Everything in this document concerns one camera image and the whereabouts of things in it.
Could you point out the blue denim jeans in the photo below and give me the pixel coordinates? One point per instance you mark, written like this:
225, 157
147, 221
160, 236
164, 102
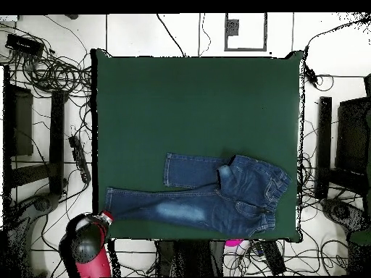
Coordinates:
232, 197

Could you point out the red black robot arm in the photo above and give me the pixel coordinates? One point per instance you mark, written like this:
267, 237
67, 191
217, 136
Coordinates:
89, 249

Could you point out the dark flat panel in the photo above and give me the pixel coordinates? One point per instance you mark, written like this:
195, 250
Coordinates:
352, 133
23, 121

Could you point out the grey tripod base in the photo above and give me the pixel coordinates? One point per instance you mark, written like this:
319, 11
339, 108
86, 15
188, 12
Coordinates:
342, 212
42, 202

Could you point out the pink object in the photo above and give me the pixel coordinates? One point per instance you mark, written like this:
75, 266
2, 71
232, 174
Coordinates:
233, 242

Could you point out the white plastic object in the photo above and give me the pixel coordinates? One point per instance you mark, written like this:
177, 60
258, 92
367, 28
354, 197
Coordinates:
232, 260

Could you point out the dark green table cloth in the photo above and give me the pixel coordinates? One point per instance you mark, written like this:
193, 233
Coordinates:
188, 110

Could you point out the wide black power strip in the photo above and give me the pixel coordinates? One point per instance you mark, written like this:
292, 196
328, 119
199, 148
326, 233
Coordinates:
274, 257

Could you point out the black electronics box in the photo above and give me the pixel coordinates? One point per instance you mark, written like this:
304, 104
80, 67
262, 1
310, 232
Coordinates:
24, 45

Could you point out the dark grey square plate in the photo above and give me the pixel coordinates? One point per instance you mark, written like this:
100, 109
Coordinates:
232, 27

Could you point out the green round object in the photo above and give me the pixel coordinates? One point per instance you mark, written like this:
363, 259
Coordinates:
361, 238

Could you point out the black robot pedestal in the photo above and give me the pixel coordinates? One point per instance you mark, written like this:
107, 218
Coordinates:
191, 257

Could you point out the black stand frame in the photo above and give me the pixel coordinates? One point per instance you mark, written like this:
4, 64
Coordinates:
324, 144
56, 139

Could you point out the grey square floor frame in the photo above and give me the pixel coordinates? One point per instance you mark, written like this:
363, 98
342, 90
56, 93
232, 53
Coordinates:
245, 49

